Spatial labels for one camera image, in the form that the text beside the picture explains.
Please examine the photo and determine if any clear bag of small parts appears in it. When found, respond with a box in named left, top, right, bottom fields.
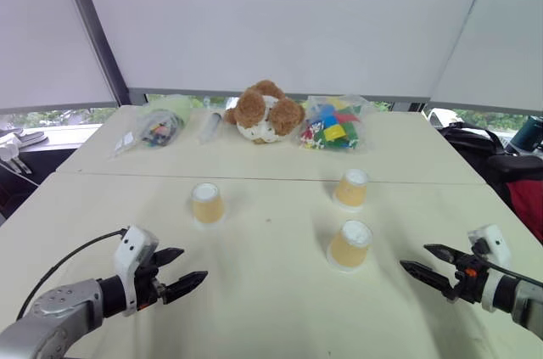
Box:
left=134, top=107, right=186, bottom=149

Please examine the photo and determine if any yellow paper cup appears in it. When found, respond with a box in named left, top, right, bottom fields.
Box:
left=326, top=219, right=374, bottom=273
left=190, top=182, right=225, bottom=230
left=332, top=168, right=368, bottom=212

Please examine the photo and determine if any grey slipper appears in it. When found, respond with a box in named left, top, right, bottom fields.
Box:
left=0, top=129, right=48, bottom=149

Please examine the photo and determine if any brown and white plush toy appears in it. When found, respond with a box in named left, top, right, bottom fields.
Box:
left=223, top=80, right=306, bottom=144

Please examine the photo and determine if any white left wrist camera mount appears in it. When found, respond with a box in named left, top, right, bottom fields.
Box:
left=112, top=225, right=160, bottom=317

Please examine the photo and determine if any clear bag of colourful blocks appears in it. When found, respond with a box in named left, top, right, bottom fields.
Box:
left=298, top=94, right=375, bottom=155

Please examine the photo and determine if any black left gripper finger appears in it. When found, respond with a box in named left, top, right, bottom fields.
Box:
left=153, top=247, right=186, bottom=269
left=162, top=270, right=209, bottom=306

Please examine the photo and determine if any small clear plastic packet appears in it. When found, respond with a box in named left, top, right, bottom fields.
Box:
left=110, top=131, right=137, bottom=156

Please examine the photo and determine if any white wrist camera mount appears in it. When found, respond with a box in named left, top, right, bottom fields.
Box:
left=467, top=223, right=512, bottom=314
left=112, top=225, right=160, bottom=317

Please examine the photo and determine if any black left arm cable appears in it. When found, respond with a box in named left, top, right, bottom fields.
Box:
left=15, top=227, right=129, bottom=321

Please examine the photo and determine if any black backpack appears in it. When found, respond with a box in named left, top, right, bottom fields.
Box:
left=437, top=121, right=508, bottom=184

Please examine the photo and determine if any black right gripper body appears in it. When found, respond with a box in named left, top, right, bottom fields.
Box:
left=453, top=259, right=489, bottom=305

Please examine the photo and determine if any red and black bag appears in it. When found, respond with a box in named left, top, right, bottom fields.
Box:
left=485, top=154, right=543, bottom=245

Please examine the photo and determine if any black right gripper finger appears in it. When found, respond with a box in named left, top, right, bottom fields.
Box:
left=399, top=260, right=459, bottom=301
left=423, top=243, right=467, bottom=269

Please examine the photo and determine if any dark teal tumbler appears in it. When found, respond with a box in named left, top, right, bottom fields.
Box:
left=510, top=115, right=543, bottom=153

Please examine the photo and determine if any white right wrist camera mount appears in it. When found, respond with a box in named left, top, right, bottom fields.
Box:
left=467, top=223, right=512, bottom=314

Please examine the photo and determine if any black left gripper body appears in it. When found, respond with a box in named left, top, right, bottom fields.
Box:
left=134, top=261, right=167, bottom=310

